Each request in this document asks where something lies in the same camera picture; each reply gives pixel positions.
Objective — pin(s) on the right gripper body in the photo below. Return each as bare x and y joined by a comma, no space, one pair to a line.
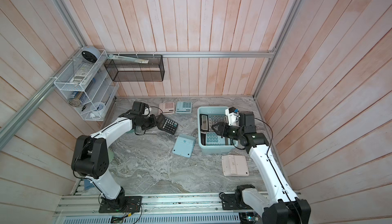
234,132

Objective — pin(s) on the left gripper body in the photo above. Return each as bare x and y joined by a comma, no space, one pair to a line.
147,122

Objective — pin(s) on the large black desk calculator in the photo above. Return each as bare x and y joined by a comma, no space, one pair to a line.
207,121

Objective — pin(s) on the mint green storage box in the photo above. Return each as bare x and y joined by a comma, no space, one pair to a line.
208,150

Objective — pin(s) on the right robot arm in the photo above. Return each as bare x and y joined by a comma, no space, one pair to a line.
282,205

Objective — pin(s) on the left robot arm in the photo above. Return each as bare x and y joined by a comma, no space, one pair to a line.
91,159

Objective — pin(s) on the small pink calculator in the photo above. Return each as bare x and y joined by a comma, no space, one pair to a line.
166,108

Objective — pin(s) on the upturned pink calculator right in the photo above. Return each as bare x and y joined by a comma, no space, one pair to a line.
235,165

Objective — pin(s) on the upturned light blue calculator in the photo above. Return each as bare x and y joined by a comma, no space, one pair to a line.
184,145

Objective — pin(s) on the small teal calculator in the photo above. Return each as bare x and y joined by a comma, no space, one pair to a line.
184,107

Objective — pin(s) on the green pen cup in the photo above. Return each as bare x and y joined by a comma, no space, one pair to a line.
110,154

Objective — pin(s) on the white mug on shelf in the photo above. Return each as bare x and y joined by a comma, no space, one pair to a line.
96,110

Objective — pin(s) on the black mesh basket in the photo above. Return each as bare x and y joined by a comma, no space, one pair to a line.
121,71

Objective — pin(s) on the ruler on basket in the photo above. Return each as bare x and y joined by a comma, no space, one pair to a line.
128,59

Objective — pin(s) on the grey round alarm clock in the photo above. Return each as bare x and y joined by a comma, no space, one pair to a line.
91,54

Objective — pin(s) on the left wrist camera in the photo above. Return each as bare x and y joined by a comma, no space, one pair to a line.
147,111

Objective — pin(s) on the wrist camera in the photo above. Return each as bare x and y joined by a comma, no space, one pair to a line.
147,111
232,114

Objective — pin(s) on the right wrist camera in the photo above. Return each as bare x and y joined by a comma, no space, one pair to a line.
232,114

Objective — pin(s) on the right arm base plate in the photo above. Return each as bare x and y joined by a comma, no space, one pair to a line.
229,202

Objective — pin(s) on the white wire shelf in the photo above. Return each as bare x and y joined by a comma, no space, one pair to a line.
83,83

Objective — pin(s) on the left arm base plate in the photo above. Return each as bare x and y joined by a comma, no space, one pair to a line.
121,205

